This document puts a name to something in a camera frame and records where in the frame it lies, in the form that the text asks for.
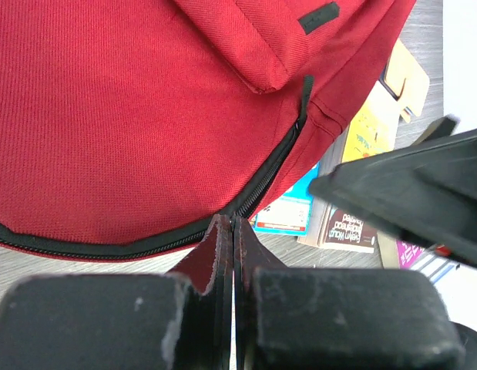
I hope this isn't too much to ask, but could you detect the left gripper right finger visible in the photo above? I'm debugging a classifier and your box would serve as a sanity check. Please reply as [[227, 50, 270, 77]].
[[233, 217, 465, 369]]

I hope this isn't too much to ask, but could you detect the red backpack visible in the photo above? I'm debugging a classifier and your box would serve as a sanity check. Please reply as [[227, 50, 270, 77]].
[[0, 1, 414, 261]]

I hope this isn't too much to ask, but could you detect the blue comic book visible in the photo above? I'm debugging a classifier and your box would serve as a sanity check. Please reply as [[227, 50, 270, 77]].
[[250, 163, 321, 237]]

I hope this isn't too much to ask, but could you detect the yellow paperback book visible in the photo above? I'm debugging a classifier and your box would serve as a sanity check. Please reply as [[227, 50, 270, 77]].
[[297, 80, 401, 254]]

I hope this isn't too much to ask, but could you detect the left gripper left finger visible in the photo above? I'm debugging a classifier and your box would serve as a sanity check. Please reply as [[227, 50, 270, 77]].
[[0, 215, 233, 369]]

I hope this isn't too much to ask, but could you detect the purple treehouse book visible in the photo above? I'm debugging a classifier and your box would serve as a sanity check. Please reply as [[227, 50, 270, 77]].
[[396, 240, 424, 269]]

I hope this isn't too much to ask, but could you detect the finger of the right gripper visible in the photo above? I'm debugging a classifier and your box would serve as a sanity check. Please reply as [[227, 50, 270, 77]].
[[309, 115, 477, 269]]

